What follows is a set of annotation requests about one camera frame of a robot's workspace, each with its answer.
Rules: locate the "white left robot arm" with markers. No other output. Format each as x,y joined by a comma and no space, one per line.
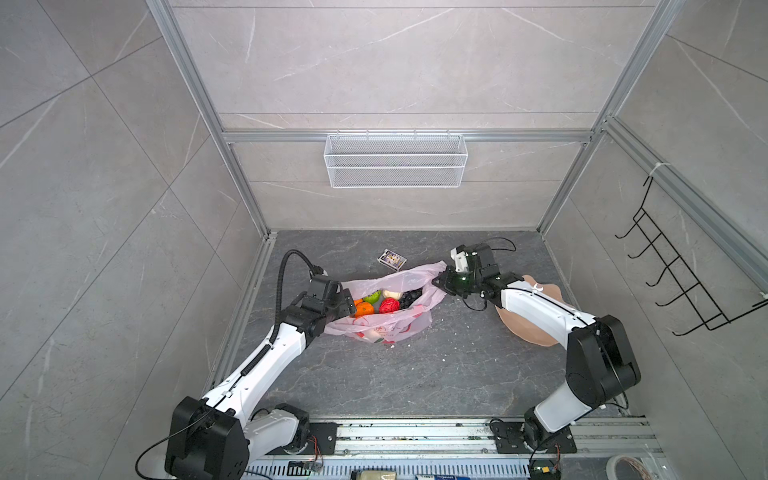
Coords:
216,436

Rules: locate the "dark fake grape bunch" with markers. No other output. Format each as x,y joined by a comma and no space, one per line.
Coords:
409,298

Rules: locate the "beige fake fruit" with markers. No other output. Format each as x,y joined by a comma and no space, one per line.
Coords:
392,294

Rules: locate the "pink plastic shopping bag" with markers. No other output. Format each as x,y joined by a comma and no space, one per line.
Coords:
399,325

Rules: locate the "green fake fruit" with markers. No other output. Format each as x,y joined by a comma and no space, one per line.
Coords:
373,298

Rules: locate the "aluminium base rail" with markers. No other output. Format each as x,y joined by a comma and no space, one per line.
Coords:
452,448

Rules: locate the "white wire mesh basket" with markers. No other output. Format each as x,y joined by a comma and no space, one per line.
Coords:
362,161

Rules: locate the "pink wavy plastic plate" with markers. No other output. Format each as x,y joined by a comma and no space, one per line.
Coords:
524,328

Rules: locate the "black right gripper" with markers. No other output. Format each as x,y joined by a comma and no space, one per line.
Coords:
446,284

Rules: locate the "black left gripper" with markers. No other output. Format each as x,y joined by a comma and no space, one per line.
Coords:
344,301

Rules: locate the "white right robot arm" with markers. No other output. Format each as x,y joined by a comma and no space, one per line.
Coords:
600,362

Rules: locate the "orange fake fruit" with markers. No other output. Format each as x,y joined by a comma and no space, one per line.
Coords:
363,308

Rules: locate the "black wire hook rack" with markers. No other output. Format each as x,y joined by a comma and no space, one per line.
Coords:
690,290

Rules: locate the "red fake fruit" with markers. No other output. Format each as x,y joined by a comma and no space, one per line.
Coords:
389,305

